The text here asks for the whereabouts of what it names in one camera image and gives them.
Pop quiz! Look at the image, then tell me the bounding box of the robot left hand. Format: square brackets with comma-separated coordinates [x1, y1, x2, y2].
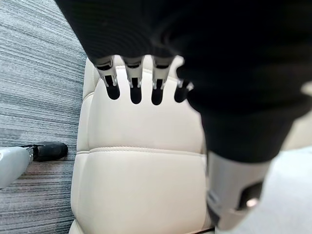
[54, 0, 312, 231]

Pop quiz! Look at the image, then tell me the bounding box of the cream leather sofa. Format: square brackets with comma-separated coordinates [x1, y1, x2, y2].
[68, 55, 312, 234]

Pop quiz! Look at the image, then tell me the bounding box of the dark robot foot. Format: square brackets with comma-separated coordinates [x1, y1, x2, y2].
[33, 142, 69, 162]

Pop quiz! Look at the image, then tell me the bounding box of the silver robot leg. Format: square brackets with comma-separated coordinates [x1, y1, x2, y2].
[0, 145, 35, 190]

